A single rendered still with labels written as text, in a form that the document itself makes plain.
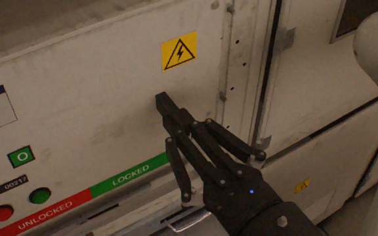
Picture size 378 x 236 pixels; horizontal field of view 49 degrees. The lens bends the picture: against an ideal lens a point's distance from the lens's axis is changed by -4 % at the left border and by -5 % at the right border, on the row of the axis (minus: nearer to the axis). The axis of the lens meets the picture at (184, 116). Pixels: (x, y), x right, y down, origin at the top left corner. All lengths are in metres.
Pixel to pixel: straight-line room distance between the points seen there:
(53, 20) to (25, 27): 0.03
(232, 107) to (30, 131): 0.43
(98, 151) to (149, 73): 0.15
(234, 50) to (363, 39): 0.22
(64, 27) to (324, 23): 0.51
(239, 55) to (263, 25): 0.07
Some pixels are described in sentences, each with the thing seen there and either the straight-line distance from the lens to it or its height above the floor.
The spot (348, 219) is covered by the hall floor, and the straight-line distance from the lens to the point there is 2.04.
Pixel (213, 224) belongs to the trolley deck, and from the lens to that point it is 0.94.
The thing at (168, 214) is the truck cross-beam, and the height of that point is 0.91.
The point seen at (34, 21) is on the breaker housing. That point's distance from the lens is 0.53.
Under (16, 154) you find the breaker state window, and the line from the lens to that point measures 0.58.
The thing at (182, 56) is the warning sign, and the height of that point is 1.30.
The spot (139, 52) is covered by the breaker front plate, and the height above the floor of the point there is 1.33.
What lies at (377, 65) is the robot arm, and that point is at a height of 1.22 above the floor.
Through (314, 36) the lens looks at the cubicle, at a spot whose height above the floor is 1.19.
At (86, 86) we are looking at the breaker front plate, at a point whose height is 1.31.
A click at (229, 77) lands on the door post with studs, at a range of 0.78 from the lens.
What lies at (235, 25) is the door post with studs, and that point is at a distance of 0.71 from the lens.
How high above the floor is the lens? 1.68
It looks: 48 degrees down
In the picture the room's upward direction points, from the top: straight up
